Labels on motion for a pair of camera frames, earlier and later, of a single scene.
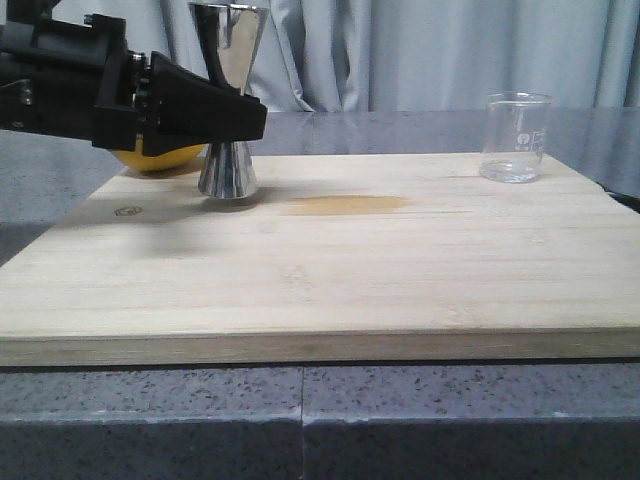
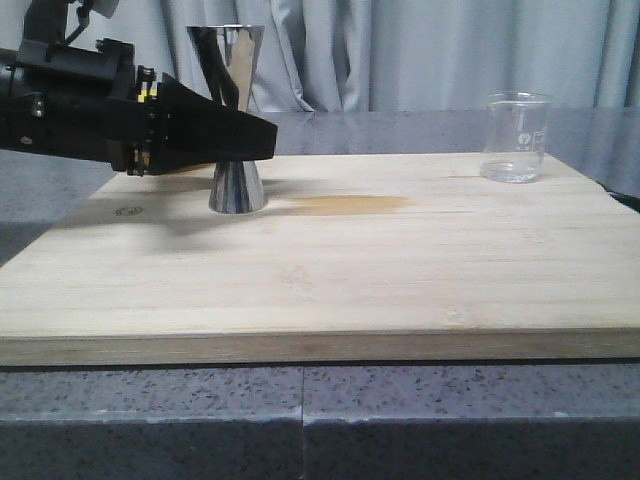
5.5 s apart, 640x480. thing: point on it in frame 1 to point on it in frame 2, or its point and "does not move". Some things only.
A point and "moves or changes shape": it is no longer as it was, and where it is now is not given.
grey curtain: x=408 y=56 does not move
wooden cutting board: x=336 y=257 does not move
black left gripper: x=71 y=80 to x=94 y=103
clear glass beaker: x=514 y=136 does not move
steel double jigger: x=231 y=33 moves or changes shape
